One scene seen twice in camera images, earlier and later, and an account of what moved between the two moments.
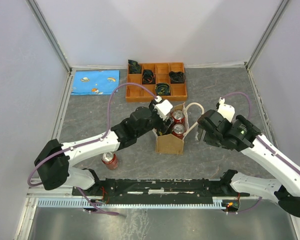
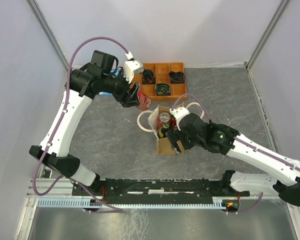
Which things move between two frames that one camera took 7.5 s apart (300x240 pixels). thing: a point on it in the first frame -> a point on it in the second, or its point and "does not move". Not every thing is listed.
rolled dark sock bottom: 162,89 does not move
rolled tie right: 177,77 does not move
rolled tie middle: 148,77 does not move
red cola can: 111,160 -> 144,102
